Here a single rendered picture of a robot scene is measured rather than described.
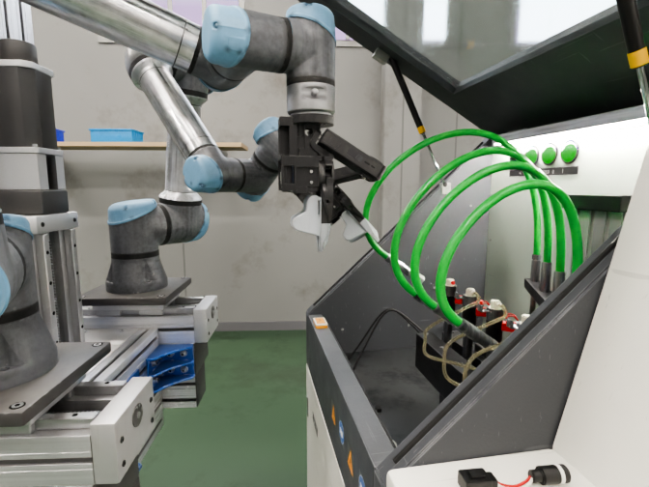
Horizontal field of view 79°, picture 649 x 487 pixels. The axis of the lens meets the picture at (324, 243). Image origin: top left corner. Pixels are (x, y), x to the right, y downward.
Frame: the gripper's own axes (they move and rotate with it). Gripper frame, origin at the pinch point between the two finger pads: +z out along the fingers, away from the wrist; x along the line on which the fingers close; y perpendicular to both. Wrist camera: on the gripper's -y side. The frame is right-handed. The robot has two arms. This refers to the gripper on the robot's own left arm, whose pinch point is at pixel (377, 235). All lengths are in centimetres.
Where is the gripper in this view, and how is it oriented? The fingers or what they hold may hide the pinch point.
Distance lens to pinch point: 84.3
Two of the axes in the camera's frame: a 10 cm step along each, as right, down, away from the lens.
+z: 6.5, 7.4, -1.8
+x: -1.7, -0.8, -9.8
